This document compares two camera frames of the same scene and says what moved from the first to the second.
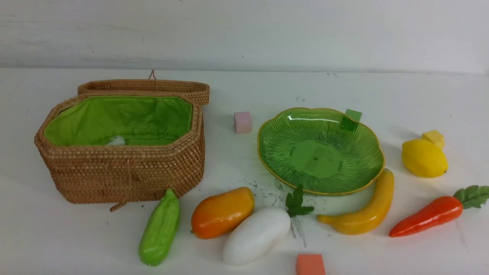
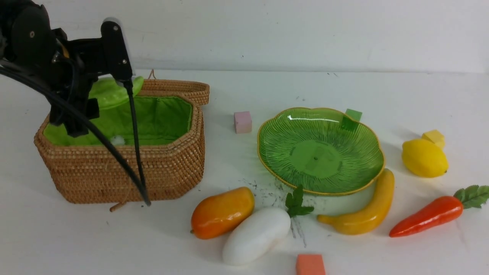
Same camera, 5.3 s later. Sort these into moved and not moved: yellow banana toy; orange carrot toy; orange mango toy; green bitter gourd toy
Moved: green bitter gourd toy
Not moved: orange carrot toy; orange mango toy; yellow banana toy
